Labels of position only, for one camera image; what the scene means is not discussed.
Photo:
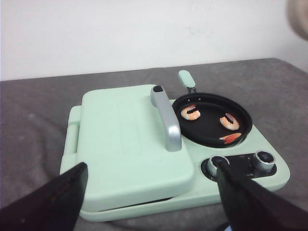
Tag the grey table cloth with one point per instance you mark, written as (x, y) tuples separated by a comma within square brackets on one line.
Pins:
[(34, 115)]

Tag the silver control knob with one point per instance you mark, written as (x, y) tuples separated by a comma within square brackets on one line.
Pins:
[(264, 161), (213, 164)]

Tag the left silver control knob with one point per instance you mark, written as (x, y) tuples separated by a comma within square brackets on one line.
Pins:
[(213, 164)]

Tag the right silver control knob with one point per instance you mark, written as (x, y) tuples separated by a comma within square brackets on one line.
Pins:
[(264, 161)]

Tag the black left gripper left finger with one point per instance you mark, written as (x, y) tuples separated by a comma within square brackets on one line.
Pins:
[(53, 207)]

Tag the beige ribbed bowl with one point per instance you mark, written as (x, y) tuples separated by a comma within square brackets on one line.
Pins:
[(297, 14)]

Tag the mint green hinged lid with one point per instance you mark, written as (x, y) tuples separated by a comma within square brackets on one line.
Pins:
[(122, 138)]

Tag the black round frying pan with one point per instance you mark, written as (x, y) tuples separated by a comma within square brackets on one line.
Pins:
[(207, 129)]

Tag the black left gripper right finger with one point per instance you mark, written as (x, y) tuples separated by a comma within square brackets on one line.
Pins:
[(250, 207)]

